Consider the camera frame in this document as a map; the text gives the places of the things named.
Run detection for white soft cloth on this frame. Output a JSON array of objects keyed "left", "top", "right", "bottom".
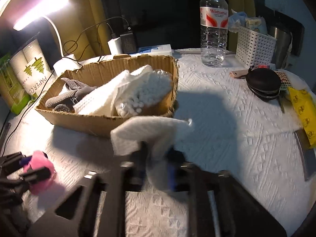
[{"left": 111, "top": 117, "right": 192, "bottom": 190}]

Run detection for white charger plug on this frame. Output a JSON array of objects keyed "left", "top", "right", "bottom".
[{"left": 108, "top": 37, "right": 122, "bottom": 55}]

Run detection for stainless steel thermos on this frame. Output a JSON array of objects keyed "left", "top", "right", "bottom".
[{"left": 268, "top": 25, "right": 293, "bottom": 68}]

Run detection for black charger cable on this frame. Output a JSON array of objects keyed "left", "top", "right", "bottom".
[{"left": 63, "top": 17, "right": 131, "bottom": 55}]

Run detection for black round zip pouch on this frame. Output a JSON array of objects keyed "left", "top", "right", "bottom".
[{"left": 245, "top": 65, "right": 282, "bottom": 102}]

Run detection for patterned sticker sheet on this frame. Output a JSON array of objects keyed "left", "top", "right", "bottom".
[{"left": 275, "top": 70, "right": 293, "bottom": 89}]

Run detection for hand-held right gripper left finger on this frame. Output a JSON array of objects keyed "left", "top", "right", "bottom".
[{"left": 26, "top": 142, "right": 149, "bottom": 237}]

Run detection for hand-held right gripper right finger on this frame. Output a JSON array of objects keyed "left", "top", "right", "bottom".
[{"left": 166, "top": 148, "right": 288, "bottom": 237}]

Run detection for dark glass door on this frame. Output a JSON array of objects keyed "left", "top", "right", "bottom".
[{"left": 104, "top": 0, "right": 228, "bottom": 50}]

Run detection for grey knit sock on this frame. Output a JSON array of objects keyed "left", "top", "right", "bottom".
[{"left": 46, "top": 77, "right": 98, "bottom": 113}]

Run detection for black power adapter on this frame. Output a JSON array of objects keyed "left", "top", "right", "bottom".
[{"left": 120, "top": 31, "right": 137, "bottom": 54}]

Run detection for white waffle cloth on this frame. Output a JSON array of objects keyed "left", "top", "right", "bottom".
[{"left": 73, "top": 65, "right": 155, "bottom": 116}]

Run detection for bag of cotton balls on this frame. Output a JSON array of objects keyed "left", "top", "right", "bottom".
[{"left": 115, "top": 69, "right": 173, "bottom": 118}]

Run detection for tan key fob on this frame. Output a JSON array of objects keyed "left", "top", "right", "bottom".
[{"left": 231, "top": 70, "right": 248, "bottom": 79}]

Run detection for pink fluffy cloth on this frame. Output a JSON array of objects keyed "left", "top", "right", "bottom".
[{"left": 27, "top": 150, "right": 56, "bottom": 194}]

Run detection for wrapped paper cup stacks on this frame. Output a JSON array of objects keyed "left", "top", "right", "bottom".
[{"left": 10, "top": 38, "right": 53, "bottom": 99}]

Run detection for cardboard box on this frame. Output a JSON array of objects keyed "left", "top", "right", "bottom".
[{"left": 35, "top": 54, "right": 179, "bottom": 139}]

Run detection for crumpled plastic packets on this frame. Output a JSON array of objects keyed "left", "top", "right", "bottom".
[{"left": 228, "top": 10, "right": 268, "bottom": 36}]

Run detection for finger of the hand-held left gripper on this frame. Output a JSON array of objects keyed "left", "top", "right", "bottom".
[
  {"left": 0, "top": 152, "right": 33, "bottom": 171},
  {"left": 19, "top": 166, "right": 51, "bottom": 182}
]

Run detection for yellow printed packet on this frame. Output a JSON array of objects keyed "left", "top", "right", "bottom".
[{"left": 288, "top": 86, "right": 316, "bottom": 150}]

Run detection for green plastic package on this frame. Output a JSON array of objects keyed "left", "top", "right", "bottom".
[{"left": 0, "top": 52, "right": 31, "bottom": 115}]

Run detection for black power cable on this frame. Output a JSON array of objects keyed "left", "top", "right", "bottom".
[{"left": 0, "top": 109, "right": 25, "bottom": 153}]

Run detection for white perforated plastic basket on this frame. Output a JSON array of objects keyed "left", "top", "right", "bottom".
[{"left": 234, "top": 25, "right": 277, "bottom": 70}]

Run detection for white desk lamp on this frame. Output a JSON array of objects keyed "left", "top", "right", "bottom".
[{"left": 0, "top": 0, "right": 83, "bottom": 77}]

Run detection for clear plastic water bottle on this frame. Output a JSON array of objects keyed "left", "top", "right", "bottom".
[{"left": 199, "top": 0, "right": 229, "bottom": 68}]

